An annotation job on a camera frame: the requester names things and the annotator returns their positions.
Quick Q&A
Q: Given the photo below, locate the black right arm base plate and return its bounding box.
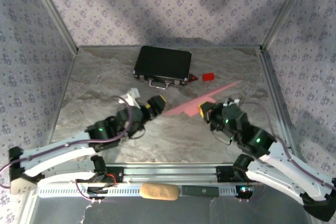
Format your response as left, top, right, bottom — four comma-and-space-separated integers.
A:
215, 165, 237, 184

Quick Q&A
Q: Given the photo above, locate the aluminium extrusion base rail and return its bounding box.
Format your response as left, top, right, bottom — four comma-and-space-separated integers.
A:
103, 163, 237, 183

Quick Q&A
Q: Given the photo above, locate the black briefcase with chrome handle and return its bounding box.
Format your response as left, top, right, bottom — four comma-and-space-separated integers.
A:
133, 45, 193, 90

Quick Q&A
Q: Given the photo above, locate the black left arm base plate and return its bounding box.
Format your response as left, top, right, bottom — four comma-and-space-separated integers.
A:
104, 165, 124, 184

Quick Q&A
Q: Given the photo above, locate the tan oblong pad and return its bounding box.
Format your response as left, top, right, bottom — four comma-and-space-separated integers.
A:
140, 182, 180, 201

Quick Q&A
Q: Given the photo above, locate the white slotted cable duct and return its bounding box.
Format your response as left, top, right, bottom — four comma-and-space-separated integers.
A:
36, 184, 257, 199

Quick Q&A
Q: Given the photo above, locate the small LED circuit board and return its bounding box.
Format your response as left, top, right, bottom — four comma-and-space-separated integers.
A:
235, 185, 255, 199

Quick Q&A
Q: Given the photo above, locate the aluminium side rail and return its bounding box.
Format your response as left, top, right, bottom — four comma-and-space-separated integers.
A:
258, 47, 293, 151
46, 49, 79, 143

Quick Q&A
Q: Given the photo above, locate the pink paper box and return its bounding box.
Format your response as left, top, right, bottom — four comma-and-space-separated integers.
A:
162, 80, 242, 118

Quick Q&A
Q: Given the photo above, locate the black flat bar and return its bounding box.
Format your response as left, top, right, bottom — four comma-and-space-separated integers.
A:
181, 185, 220, 197

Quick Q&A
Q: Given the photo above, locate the aluminium corner post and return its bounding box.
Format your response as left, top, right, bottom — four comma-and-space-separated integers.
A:
259, 0, 314, 51
26, 0, 79, 53

